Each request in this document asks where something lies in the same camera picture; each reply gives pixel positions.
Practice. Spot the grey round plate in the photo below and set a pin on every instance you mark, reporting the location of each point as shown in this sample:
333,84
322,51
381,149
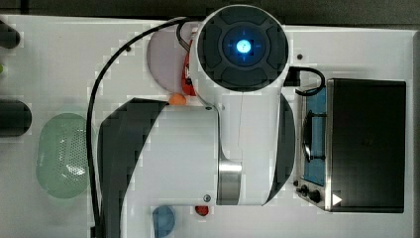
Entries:
165,57

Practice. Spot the orange ball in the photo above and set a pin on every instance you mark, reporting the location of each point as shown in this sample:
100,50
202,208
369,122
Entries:
177,99

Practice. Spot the blue cup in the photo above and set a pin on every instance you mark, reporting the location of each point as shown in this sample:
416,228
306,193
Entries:
163,220

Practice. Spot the green perforated colander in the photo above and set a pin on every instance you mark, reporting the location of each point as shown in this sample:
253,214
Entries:
61,167

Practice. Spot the black round pan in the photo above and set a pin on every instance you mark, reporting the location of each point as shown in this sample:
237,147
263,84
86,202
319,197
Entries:
15,118

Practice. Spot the red plush ketchup bottle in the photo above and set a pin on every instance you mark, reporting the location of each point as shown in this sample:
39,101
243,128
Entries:
186,81

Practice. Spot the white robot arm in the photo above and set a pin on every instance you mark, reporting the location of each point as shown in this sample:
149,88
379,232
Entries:
232,144

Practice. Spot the red strawberry toy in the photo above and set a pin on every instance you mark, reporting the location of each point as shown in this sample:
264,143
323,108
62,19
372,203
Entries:
202,210

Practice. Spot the silver toaster oven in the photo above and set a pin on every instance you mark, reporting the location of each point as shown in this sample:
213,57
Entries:
351,147

